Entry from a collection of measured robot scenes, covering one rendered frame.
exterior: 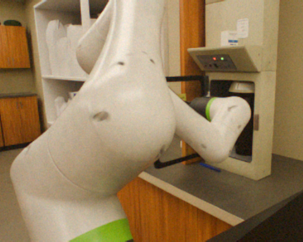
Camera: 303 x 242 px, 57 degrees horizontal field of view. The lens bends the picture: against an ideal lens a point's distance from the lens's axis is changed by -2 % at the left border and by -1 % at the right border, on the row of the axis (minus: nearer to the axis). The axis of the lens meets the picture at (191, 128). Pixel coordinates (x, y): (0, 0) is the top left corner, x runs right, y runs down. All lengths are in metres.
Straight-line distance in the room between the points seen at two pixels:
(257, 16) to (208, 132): 0.57
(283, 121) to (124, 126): 1.40
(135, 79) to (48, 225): 0.22
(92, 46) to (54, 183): 0.42
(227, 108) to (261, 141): 0.39
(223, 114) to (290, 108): 0.78
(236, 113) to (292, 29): 0.83
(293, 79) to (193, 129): 0.90
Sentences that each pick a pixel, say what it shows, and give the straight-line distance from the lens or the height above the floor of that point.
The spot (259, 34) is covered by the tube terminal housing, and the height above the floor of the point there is 1.55.
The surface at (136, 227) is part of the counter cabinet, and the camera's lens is 1.68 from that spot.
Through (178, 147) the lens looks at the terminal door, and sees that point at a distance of 1.30.
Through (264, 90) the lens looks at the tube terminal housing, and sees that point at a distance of 1.20.
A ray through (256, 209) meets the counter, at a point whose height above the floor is 0.94.
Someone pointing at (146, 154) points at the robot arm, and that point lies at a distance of 0.32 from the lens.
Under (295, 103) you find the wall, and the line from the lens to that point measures 1.60.
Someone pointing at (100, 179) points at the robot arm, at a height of 1.30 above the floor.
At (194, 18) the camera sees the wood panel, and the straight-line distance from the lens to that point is 1.42.
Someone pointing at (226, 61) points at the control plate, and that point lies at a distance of 1.20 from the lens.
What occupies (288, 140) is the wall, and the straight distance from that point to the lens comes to 1.65.
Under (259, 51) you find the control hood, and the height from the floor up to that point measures 1.49.
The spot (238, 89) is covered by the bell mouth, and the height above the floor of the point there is 1.33.
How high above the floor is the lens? 1.43
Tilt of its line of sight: 13 degrees down
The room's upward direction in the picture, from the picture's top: 1 degrees counter-clockwise
